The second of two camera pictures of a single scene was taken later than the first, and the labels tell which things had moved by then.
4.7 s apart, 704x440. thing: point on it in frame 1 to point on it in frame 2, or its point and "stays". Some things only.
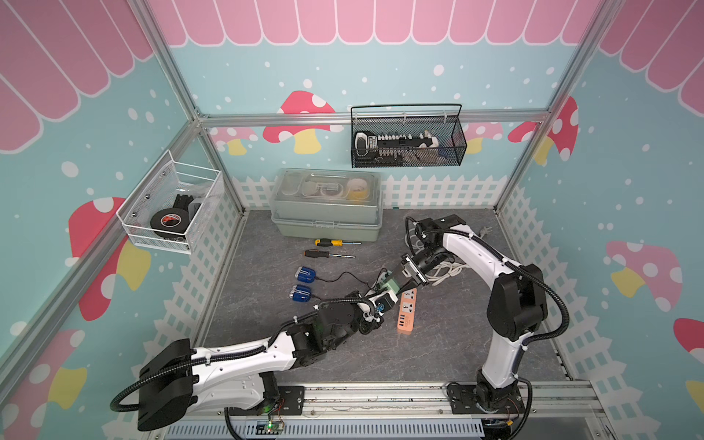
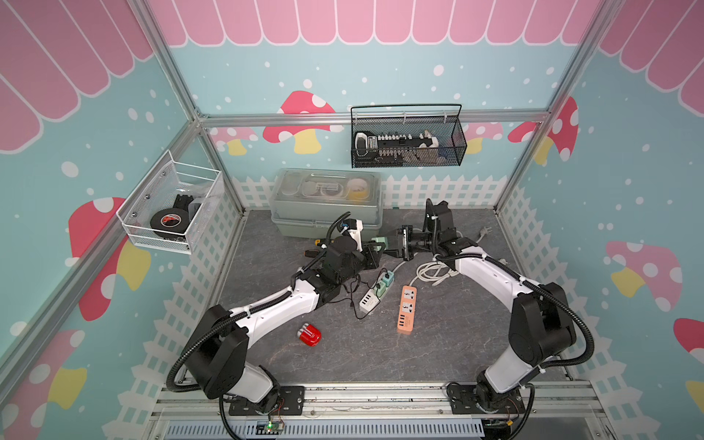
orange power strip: [407, 313] stays
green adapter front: [391, 286] to [380, 239]
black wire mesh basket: [407, 141] stays
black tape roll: [171, 219] stays
